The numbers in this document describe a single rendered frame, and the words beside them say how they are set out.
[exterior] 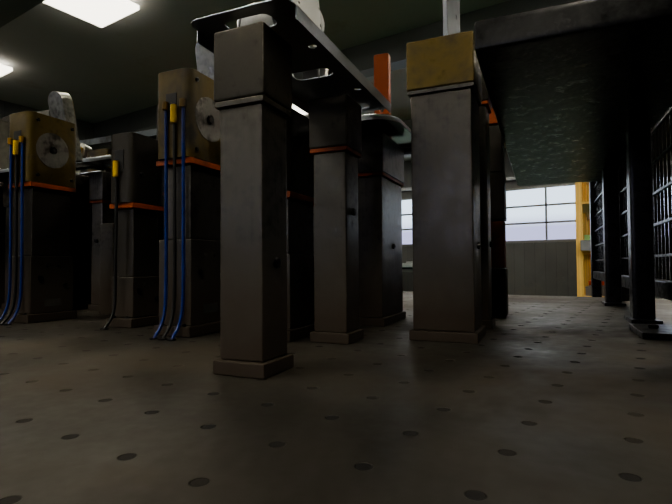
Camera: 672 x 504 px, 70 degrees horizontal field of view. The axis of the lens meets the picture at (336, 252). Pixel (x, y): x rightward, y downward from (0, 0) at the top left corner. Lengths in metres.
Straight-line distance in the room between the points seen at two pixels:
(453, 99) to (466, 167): 0.08
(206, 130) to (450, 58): 0.32
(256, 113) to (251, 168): 0.04
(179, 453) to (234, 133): 0.26
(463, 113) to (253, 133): 0.28
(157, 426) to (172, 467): 0.06
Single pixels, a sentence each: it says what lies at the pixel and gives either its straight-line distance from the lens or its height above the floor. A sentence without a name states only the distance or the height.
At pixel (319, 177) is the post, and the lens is 0.57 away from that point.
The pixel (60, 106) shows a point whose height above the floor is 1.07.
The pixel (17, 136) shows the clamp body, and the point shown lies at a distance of 0.96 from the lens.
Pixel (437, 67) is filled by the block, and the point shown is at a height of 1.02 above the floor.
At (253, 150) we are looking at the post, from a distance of 0.41.
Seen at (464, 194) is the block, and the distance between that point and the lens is 0.58.
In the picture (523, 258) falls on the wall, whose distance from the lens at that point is 10.55.
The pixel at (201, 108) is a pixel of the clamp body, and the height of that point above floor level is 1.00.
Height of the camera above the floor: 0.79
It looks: 2 degrees up
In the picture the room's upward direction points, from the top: straight up
